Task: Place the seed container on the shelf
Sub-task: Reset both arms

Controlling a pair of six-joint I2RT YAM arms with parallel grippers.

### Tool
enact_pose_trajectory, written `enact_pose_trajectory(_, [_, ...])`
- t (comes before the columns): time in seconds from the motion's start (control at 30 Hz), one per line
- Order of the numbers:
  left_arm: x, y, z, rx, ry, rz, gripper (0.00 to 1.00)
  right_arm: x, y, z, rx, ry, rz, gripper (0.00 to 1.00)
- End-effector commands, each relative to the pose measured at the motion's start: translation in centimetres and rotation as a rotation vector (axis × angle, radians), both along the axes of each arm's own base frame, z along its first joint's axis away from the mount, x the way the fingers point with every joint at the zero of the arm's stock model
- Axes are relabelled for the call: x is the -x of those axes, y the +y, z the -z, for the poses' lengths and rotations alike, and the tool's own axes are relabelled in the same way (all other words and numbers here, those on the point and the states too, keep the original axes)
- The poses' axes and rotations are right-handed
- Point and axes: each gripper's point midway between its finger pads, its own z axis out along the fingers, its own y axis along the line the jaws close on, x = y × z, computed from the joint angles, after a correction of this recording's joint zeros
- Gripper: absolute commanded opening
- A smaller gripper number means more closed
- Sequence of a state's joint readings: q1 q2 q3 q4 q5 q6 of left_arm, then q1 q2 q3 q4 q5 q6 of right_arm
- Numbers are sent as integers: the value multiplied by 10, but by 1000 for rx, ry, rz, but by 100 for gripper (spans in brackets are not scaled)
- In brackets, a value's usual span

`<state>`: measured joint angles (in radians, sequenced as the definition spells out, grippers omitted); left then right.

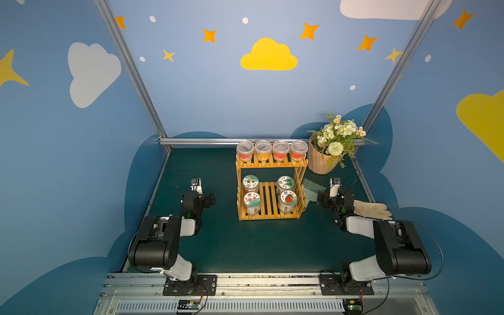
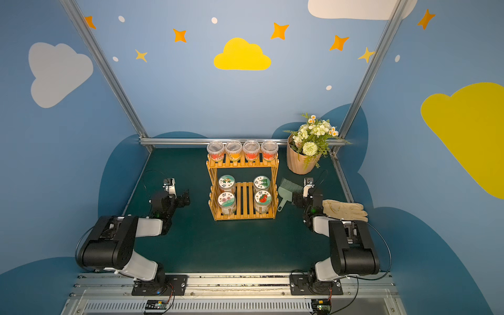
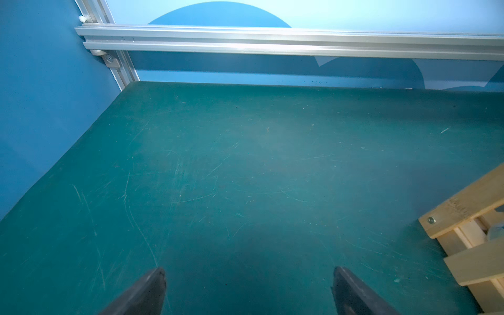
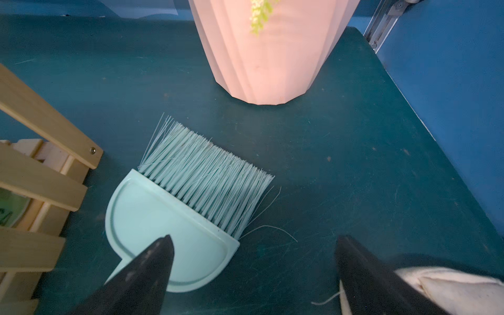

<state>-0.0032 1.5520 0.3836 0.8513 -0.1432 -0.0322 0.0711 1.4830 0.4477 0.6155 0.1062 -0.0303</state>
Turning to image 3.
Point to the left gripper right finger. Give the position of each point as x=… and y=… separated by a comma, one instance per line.
x=352, y=296

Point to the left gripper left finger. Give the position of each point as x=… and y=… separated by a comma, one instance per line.
x=145, y=296

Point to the bamboo two-tier shelf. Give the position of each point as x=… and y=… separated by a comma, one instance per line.
x=469, y=228

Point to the rear aluminium crossbar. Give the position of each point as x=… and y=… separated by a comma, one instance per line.
x=290, y=41

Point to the left aluminium frame post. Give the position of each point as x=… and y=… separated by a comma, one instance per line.
x=96, y=17

